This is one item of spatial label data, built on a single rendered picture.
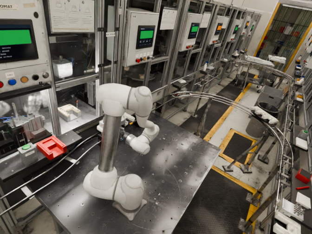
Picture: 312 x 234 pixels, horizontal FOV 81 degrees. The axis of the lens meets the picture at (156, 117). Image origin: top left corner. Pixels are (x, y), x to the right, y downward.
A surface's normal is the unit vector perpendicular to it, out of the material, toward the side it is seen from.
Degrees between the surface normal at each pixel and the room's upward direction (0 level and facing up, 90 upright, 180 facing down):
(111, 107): 77
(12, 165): 0
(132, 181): 6
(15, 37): 90
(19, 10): 90
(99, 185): 69
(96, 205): 0
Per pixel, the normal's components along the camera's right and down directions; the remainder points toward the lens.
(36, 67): 0.80, 0.44
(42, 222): 0.17, -0.82
